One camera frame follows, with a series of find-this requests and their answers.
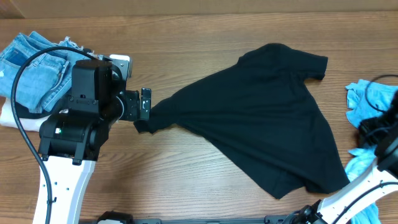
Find black t-shirt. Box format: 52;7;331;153
134;44;349;199

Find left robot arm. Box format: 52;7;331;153
33;54;152;223

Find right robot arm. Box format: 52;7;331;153
284;94;397;224

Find blue denim shorts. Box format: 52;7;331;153
1;31;87;113

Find folded dark navy garment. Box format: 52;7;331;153
16;102;66;119

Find folded white garment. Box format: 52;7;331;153
0;96;50;132

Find light blue crumpled shirt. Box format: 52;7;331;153
345;80;397;224

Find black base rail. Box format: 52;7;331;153
78;211;299;224

